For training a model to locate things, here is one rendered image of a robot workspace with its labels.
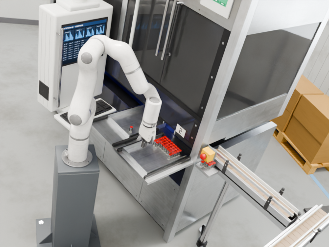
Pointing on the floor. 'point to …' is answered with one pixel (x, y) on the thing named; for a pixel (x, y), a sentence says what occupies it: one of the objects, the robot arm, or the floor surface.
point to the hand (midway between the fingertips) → (144, 144)
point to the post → (212, 110)
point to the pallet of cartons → (305, 126)
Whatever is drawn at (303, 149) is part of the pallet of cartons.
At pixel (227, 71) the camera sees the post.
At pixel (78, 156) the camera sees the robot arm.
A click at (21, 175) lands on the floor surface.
